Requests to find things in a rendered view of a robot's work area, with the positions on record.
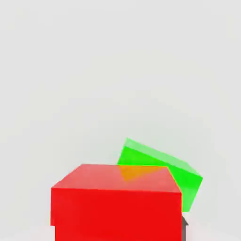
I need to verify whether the small red cube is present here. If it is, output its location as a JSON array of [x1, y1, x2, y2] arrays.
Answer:
[[50, 163, 183, 241]]

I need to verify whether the small green cube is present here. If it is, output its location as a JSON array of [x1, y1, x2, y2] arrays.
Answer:
[[117, 137, 204, 213]]

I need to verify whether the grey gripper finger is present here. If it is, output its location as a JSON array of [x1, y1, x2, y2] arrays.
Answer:
[[181, 215, 189, 241]]

